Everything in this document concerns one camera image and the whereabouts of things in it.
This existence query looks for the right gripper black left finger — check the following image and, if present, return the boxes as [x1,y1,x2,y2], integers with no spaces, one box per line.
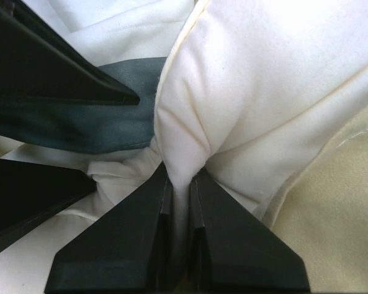
[45,164,172,293]

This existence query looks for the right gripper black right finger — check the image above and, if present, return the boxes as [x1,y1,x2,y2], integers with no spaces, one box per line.
[188,169,310,293]

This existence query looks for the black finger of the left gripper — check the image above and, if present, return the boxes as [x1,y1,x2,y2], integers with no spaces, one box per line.
[0,1,140,105]
[0,159,96,253]

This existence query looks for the blue beige white patchwork pillowcase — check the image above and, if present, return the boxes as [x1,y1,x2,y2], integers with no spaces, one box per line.
[0,1,368,293]

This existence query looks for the cream white pillow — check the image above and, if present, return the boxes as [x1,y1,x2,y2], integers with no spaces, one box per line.
[155,0,368,215]

